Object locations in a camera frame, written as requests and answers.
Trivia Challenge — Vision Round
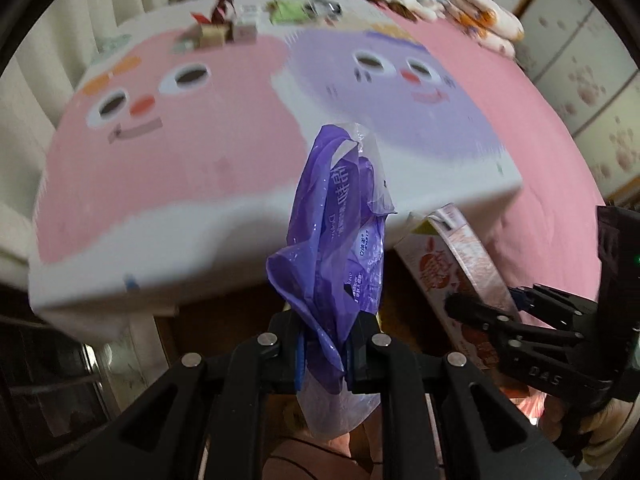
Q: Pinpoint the white paw print wardrobe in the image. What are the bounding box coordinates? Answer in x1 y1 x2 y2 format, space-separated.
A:
516 0 639 197

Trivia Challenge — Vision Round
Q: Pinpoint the white curtain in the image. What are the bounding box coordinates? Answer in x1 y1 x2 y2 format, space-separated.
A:
1 0 168 289

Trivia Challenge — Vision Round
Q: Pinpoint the crumpled green paper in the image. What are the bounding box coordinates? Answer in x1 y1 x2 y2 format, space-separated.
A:
268 0 314 25

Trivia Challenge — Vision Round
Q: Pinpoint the white barcode small box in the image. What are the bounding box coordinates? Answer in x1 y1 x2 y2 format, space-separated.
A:
231 6 259 44

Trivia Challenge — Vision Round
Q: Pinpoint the small brown cardboard box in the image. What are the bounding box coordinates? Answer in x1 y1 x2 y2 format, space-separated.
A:
172 24 231 53

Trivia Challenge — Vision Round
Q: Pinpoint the red cigarette pack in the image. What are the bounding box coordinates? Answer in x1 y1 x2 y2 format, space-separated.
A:
191 0 236 25

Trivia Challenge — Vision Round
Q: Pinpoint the purple plastic bag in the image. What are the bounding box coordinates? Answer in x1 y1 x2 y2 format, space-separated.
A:
266 124 395 441

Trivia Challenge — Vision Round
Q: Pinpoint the metal shelf rack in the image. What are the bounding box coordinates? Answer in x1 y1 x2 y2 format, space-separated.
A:
1 285 114 466

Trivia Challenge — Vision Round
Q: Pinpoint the pink bed sheet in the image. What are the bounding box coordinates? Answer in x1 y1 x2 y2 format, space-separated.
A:
384 11 603 299

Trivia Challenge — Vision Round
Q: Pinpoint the cartoon face play mat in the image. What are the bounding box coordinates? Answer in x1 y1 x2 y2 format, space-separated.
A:
28 0 522 341

